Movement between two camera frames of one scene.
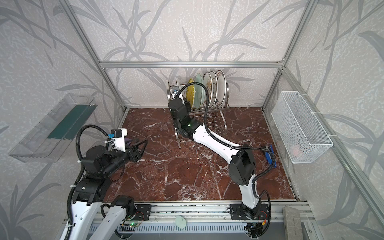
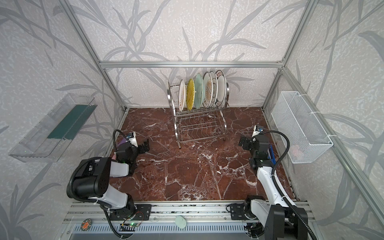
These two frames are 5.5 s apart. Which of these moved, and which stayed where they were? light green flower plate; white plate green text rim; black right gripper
Moved: black right gripper
Stayed: white plate green text rim; light green flower plate
